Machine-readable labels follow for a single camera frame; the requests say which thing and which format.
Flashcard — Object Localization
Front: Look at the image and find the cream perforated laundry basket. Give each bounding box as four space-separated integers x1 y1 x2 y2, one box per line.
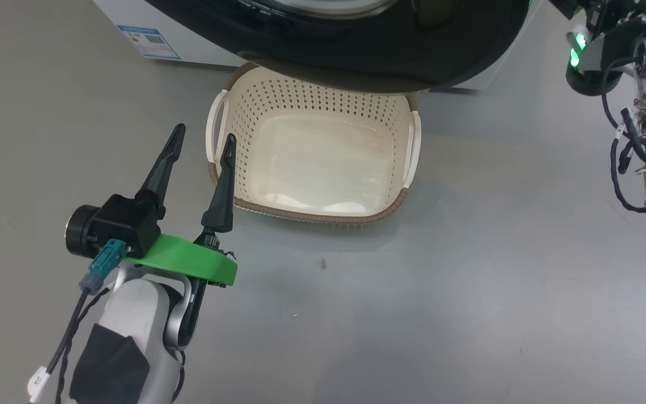
205 62 422 226

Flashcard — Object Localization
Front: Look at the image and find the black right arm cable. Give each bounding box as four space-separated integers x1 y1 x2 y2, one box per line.
602 53 646 214

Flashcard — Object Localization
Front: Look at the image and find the black round glass washer door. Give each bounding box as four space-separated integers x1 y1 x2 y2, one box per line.
144 0 531 94

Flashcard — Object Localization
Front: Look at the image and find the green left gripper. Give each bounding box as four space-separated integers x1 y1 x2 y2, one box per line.
128 123 238 288

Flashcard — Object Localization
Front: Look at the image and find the white front-load washing machine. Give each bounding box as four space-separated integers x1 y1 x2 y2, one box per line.
92 0 545 93

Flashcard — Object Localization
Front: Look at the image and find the teal plug left camera cable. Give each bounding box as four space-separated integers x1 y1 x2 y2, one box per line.
27 238 128 404

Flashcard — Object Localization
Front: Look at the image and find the blue energy label sticker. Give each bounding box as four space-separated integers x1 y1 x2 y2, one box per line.
117 25 182 61

